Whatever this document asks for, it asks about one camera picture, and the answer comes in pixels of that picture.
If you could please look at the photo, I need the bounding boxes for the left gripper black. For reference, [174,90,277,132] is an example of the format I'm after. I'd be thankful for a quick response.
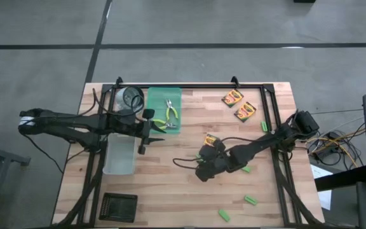
[118,108,167,156]

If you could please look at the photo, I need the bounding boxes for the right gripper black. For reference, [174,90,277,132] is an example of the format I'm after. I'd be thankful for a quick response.
[195,140,233,183]

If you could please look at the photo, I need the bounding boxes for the yellow-handled pliers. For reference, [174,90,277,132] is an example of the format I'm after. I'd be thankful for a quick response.
[165,97,180,121]
[152,118,179,131]

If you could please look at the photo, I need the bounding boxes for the teal translucent plastic bin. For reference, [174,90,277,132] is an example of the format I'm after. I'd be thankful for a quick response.
[144,87,183,135]

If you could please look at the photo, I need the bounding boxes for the grey cylindrical pen holder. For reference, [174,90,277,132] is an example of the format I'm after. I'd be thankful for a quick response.
[115,85,146,111]

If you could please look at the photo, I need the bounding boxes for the white translucent plastic bin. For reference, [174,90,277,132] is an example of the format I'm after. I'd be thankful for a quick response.
[102,132,137,176]

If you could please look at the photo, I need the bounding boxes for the black mesh tray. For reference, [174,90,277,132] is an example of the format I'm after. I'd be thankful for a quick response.
[98,192,139,223]

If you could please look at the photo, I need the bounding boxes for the white paper sheet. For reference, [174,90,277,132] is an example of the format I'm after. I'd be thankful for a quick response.
[309,163,333,211]

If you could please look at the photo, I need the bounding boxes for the black floor beam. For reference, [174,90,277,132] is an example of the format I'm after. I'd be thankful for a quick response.
[313,165,366,192]

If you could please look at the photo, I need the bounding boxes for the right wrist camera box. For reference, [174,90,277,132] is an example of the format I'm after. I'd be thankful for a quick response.
[200,145,215,161]

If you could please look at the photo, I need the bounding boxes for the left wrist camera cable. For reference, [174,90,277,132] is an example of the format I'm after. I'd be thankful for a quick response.
[92,88,146,117]

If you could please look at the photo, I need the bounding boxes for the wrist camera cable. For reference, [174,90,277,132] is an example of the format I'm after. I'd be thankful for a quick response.
[172,136,266,169]
[92,88,146,117]

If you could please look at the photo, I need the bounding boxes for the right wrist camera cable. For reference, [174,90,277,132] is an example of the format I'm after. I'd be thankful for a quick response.
[172,136,266,169]

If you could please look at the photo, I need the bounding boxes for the black aluminium table frame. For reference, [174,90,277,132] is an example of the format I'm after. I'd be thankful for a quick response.
[54,83,325,228]

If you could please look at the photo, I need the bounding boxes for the yellow floor cable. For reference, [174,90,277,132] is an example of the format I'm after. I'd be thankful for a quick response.
[306,127,366,169]

